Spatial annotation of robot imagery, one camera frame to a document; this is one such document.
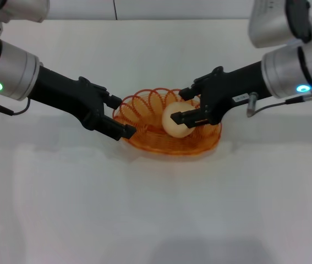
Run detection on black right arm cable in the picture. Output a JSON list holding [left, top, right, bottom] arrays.
[[245, 88, 312, 118]]

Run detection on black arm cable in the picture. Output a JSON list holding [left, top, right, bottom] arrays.
[[0, 96, 32, 117], [245, 88, 312, 118]]

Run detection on orange wire basket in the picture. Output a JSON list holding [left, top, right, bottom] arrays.
[[112, 87, 223, 155]]

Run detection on round beige bread bun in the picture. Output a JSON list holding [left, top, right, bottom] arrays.
[[162, 101, 201, 139]]

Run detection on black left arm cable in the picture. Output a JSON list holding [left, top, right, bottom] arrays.
[[0, 96, 32, 117]]

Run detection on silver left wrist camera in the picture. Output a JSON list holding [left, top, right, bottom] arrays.
[[0, 0, 51, 53]]

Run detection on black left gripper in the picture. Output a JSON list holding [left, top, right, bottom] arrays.
[[28, 65, 137, 142]]

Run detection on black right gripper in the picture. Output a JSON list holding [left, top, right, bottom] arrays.
[[171, 62, 270, 129]]

